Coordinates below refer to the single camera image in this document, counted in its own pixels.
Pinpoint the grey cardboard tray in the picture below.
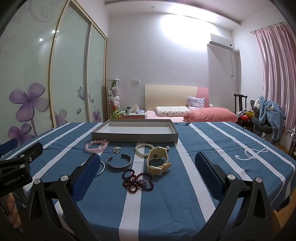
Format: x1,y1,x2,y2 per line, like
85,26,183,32
91,119,179,143

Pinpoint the clear tube of plush toys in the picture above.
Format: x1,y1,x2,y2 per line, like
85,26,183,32
108,79,121,120

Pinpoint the flower print sliding wardrobe door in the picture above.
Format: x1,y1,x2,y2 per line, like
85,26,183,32
0,0,70,145
85,24,108,123
50,2,92,127

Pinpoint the pink bed with beige headboard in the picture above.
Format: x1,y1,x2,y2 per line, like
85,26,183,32
144,85,238,123

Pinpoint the pink curtain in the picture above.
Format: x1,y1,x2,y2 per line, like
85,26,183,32
254,23,296,149

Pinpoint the pink duvet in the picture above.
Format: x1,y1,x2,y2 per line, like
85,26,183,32
183,107,238,123

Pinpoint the metal wire rack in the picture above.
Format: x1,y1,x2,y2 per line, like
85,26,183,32
285,126,296,158

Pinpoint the blue white striped tablecloth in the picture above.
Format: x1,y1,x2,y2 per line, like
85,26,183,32
0,122,296,241

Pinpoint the curtain rod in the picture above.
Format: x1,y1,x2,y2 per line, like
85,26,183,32
250,21,288,34

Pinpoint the white pearl bracelet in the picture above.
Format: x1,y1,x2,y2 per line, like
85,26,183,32
134,143,170,158

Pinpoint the dark metal cuff bangle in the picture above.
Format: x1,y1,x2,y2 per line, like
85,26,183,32
107,154,132,172

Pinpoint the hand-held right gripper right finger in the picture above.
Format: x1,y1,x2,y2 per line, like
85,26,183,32
195,151,277,241

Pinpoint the red yellow toy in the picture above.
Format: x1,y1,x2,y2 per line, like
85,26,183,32
238,111,255,122

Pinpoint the air conditioner cable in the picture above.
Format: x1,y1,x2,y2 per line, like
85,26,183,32
230,50,240,78

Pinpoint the pink beige nightstand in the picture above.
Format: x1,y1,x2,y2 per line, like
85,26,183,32
121,111,146,120

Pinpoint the blue plush garment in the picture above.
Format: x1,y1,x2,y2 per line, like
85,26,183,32
258,96,287,144

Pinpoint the dark grey seat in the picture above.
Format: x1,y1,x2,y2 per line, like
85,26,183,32
250,100,278,139

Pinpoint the dark wooden chair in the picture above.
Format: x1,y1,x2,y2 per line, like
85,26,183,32
233,94,255,132

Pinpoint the person's left hand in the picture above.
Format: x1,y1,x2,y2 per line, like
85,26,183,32
5,193,21,229

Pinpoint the purple floral pillow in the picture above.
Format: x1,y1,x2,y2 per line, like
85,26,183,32
187,97,206,109

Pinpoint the silver bangle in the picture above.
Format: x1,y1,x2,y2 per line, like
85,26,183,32
81,160,105,178

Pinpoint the gold bangle with brown bow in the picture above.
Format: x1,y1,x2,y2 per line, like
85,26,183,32
147,146,172,176

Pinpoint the white patterned pillow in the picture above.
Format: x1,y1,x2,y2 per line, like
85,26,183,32
155,106,189,117

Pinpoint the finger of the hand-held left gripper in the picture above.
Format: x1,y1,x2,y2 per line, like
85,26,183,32
0,138,18,156
0,142,44,174

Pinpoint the pink bead bracelet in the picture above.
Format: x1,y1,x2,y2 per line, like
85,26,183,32
85,139,108,153

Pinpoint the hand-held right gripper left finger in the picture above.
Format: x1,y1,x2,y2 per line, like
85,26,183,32
25,153,102,241

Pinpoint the white air conditioner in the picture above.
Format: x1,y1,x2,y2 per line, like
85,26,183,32
209,34,234,50

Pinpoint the purple bead bracelet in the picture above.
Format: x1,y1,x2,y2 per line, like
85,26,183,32
122,169,154,194

